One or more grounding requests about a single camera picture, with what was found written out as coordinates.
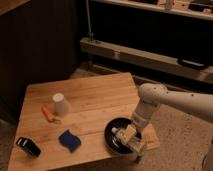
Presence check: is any long grey case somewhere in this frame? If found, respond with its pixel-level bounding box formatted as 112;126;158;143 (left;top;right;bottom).
80;38;213;84

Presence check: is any metal vertical pole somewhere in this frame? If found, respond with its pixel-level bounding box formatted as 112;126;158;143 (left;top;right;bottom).
86;0;94;41

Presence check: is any white tube on plate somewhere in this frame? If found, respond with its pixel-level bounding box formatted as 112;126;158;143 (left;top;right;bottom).
111;127;124;140

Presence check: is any wooden table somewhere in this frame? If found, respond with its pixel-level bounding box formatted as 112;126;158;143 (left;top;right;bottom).
7;72;161;171

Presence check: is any black round plate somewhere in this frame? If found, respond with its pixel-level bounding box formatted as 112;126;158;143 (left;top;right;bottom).
104;117;145;154

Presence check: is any orange marker pen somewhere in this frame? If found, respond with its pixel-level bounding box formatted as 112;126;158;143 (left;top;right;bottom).
41;106;60;122

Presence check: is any wooden shelf board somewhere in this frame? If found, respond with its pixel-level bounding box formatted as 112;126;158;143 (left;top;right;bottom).
91;0;213;21

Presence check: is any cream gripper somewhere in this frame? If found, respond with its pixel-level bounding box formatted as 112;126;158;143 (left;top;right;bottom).
120;124;145;154

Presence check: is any blue sponge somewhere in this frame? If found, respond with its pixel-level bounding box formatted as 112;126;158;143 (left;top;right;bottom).
59;130;81;152

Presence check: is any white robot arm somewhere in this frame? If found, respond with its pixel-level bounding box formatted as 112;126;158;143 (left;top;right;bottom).
117;83;213;154

